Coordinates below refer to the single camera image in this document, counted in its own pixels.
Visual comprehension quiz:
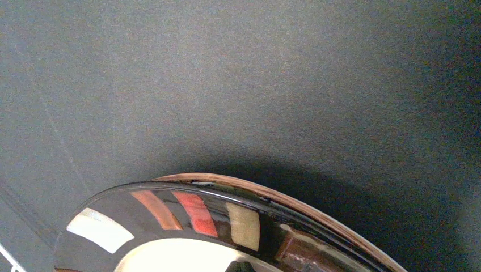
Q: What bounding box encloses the white wire dish rack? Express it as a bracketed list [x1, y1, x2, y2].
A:
[0, 244, 26, 272]

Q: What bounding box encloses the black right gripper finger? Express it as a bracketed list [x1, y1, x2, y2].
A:
[225, 261, 256, 272]

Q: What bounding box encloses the dark striped plate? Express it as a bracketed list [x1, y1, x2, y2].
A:
[53, 173, 403, 271]

